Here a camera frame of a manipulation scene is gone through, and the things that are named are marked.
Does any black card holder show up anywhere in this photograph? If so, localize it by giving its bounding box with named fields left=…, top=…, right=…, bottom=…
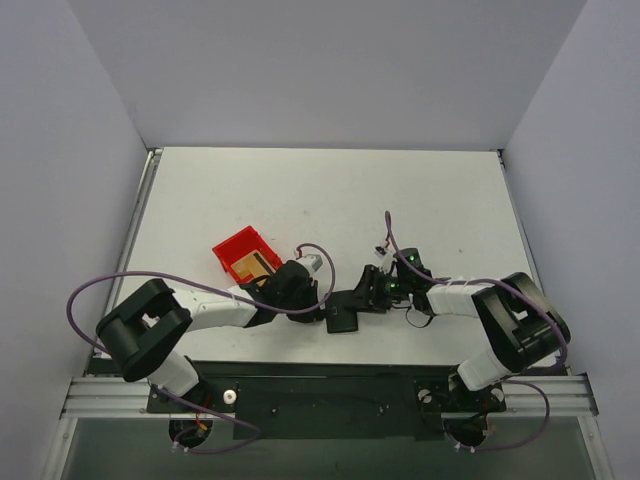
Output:
left=324, top=290, right=358, bottom=334

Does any red plastic bin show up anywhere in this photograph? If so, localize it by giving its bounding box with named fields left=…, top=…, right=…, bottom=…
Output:
left=212, top=226, right=283, bottom=284

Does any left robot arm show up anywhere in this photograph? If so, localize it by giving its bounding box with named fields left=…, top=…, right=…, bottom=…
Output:
left=96, top=254, right=322, bottom=412

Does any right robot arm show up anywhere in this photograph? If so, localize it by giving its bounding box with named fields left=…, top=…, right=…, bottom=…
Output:
left=347, top=248, right=571, bottom=409

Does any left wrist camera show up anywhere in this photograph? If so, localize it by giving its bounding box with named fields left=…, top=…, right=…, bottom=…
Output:
left=295, top=254, right=323, bottom=276

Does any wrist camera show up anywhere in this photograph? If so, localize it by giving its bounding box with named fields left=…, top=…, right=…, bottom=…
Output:
left=295, top=254, right=323, bottom=276
left=374, top=243, right=395, bottom=274

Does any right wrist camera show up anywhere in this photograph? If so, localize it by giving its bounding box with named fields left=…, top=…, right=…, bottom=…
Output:
left=374, top=243, right=395, bottom=274

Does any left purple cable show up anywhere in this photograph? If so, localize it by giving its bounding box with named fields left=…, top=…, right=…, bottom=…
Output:
left=66, top=243, right=337, bottom=354

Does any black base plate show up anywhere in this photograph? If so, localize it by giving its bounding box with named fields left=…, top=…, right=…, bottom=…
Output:
left=139, top=357, right=506, bottom=444

